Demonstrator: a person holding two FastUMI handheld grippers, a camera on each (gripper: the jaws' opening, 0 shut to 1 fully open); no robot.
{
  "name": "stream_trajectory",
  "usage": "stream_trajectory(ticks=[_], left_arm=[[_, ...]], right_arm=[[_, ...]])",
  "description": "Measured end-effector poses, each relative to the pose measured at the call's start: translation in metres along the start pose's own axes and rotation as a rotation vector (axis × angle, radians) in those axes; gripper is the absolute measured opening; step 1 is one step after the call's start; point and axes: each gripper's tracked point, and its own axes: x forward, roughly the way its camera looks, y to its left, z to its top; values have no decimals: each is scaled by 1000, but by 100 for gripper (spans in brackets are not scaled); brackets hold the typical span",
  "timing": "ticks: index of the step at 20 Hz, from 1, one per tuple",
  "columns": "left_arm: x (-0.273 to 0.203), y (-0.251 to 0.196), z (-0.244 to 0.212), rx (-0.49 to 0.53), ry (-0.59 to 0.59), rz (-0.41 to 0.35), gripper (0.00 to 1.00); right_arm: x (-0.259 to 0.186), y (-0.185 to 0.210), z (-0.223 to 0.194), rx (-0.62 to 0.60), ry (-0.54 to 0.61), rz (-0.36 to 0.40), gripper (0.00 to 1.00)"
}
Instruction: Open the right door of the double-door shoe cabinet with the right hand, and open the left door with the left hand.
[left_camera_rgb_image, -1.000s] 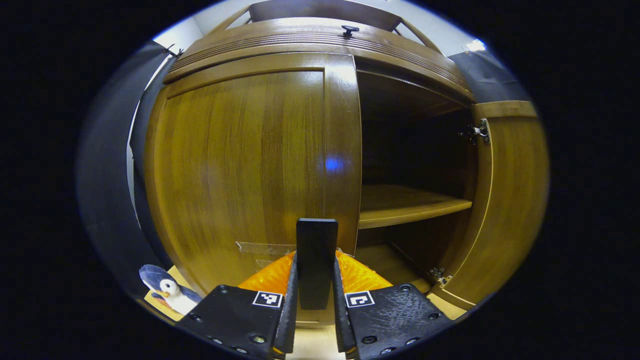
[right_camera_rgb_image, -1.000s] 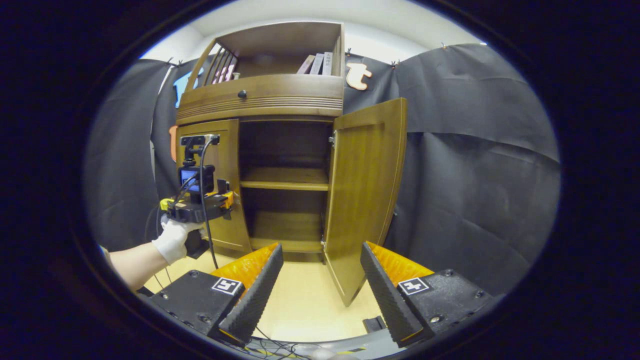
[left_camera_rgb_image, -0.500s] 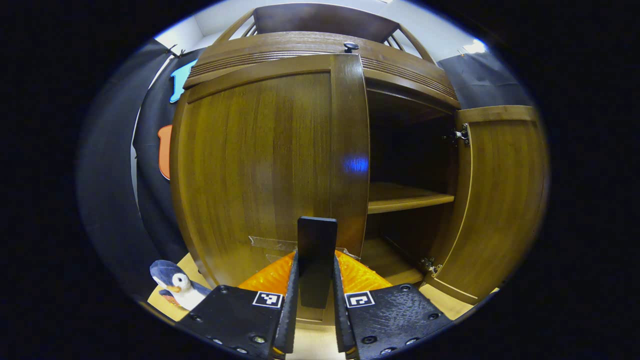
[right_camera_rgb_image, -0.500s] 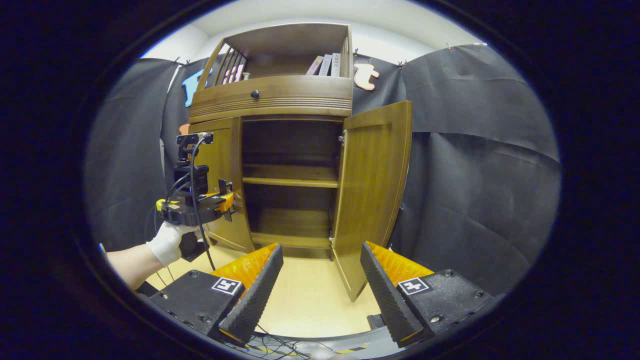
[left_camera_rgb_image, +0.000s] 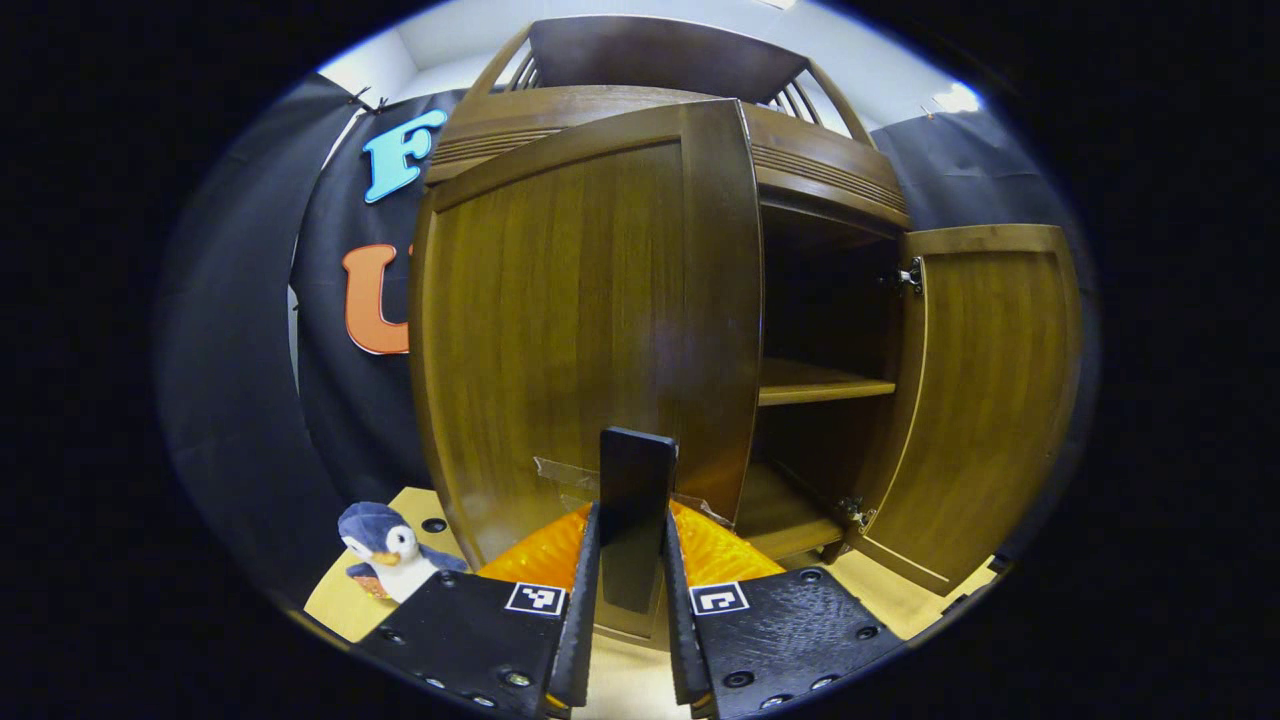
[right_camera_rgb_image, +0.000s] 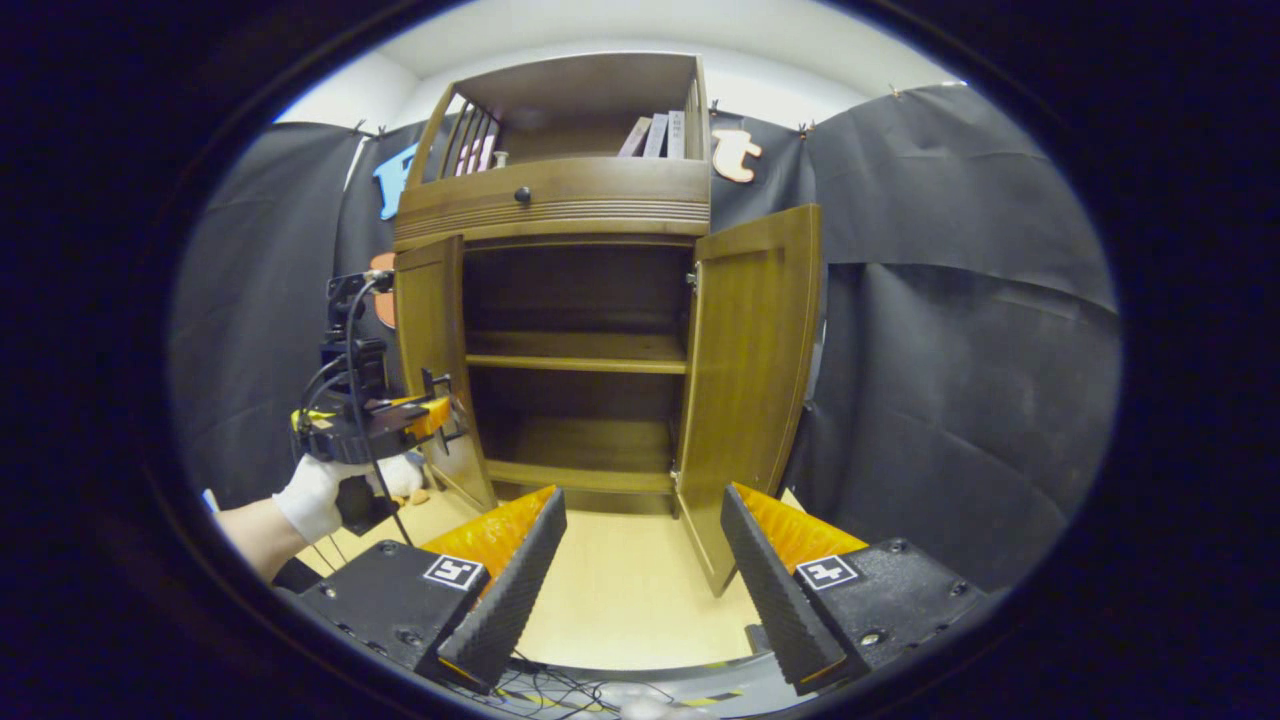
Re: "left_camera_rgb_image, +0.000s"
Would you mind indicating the metal door hinge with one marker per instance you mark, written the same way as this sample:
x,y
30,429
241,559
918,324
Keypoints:
x,y
855,512
910,276

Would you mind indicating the penguin plush toy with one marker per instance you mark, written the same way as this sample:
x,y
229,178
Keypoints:
x,y
395,550

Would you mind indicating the wooden double-door shoe cabinet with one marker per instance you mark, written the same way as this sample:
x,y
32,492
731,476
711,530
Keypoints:
x,y
810,382

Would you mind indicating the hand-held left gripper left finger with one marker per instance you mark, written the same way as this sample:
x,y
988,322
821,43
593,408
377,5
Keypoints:
x,y
470,635

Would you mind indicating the wooden cabinet door with tape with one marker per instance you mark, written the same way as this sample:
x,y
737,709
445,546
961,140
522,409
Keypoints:
x,y
570,320

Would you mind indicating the small ceiling light panel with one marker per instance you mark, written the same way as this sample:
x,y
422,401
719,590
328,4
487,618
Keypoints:
x,y
957,97

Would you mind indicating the black backdrop cloth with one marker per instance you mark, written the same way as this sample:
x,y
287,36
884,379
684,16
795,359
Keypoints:
x,y
250,350

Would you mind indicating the plain wooden cabinet door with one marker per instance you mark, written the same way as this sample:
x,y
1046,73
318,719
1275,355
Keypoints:
x,y
990,400

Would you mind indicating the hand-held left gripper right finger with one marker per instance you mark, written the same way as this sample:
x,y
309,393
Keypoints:
x,y
790,635

